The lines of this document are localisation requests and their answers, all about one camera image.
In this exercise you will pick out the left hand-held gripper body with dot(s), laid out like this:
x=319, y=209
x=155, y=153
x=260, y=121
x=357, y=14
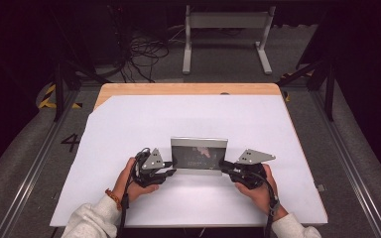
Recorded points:
x=152, y=162

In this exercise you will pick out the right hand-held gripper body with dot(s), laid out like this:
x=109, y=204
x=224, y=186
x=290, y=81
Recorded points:
x=249, y=172

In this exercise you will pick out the black square box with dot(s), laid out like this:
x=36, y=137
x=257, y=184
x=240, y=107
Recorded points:
x=198, y=158

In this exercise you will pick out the person's right hand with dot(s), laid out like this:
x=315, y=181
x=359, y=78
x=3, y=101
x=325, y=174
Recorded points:
x=261, y=195

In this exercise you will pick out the person's left hand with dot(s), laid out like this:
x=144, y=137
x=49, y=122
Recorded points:
x=135, y=191

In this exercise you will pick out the black metal stand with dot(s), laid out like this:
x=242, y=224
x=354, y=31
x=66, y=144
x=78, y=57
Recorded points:
x=59, y=89
x=328, y=89

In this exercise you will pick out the yellow and black floor tape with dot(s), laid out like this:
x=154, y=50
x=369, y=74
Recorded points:
x=48, y=95

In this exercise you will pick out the grey metal stand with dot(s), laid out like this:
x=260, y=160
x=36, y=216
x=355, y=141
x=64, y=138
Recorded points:
x=226, y=20

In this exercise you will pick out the metal floor rail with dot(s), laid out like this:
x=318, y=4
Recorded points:
x=350, y=155
x=36, y=165

